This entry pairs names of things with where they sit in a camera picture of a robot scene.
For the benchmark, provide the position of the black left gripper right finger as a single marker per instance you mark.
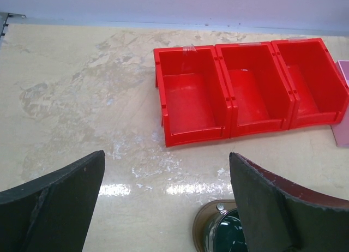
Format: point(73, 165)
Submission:
point(279, 215)

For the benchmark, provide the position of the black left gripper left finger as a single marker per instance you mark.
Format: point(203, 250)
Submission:
point(52, 212)

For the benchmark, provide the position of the dark green mug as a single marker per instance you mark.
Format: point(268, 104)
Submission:
point(223, 232)

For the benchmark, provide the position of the oval wooden tray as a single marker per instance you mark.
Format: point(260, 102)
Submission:
point(204, 215)

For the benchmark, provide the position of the red bin middle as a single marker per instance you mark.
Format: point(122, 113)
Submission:
point(262, 101)

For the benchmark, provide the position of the red bin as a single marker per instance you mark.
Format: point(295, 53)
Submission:
point(195, 103)
point(320, 91)
point(262, 101)

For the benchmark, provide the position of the red bin right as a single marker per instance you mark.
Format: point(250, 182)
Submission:
point(320, 91)

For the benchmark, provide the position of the red bin left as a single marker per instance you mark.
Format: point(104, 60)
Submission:
point(195, 103)

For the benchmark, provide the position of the aluminium frame rail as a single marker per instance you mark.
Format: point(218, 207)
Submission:
point(5, 17)

